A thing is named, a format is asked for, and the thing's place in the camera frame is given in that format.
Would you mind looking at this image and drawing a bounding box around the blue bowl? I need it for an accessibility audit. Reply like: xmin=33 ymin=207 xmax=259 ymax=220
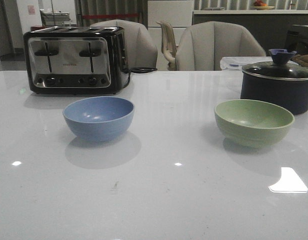
xmin=63 ymin=96 xmax=135 ymax=142

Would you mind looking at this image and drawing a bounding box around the green bowl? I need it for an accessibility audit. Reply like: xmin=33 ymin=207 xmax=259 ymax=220
xmin=214 ymin=99 xmax=294 ymax=148

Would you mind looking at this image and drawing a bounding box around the beige upholstered chair left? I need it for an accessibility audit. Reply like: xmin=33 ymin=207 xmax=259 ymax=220
xmin=91 ymin=19 xmax=158 ymax=69

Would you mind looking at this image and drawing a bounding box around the beige upholstered chair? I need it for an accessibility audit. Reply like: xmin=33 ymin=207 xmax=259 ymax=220
xmin=91 ymin=19 xmax=158 ymax=69
xmin=175 ymin=21 xmax=266 ymax=71

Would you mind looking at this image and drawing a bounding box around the cream plastic office chair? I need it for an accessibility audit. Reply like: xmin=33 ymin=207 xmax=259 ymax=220
xmin=156 ymin=20 xmax=177 ymax=71

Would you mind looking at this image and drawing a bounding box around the beige upholstered chair right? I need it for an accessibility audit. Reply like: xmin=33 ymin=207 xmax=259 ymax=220
xmin=175 ymin=21 xmax=266 ymax=71

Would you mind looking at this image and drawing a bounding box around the clear plastic food container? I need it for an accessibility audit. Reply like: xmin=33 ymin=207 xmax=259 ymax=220
xmin=220 ymin=56 xmax=272 ymax=71

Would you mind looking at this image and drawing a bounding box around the white cabinet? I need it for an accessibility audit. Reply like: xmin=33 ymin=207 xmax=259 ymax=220
xmin=147 ymin=0 xmax=194 ymax=71

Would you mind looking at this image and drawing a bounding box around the black and chrome toaster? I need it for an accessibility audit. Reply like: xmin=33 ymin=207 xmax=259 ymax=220
xmin=23 ymin=26 xmax=129 ymax=95

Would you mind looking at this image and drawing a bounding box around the glass pot lid blue knob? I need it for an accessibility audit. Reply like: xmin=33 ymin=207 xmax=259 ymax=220
xmin=242 ymin=48 xmax=308 ymax=81

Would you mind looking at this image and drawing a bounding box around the dark blue cooking pot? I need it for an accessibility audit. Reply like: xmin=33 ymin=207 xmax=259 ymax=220
xmin=240 ymin=73 xmax=308 ymax=115

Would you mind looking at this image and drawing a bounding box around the metal cart in background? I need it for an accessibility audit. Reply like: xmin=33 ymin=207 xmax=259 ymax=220
xmin=39 ymin=0 xmax=71 ymax=27

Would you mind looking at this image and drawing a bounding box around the fruit plate on counter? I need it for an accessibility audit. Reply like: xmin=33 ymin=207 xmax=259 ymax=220
xmin=252 ymin=0 xmax=275 ymax=10

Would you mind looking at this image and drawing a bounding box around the black toaster power cord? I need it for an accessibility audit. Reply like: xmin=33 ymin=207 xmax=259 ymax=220
xmin=122 ymin=66 xmax=158 ymax=88

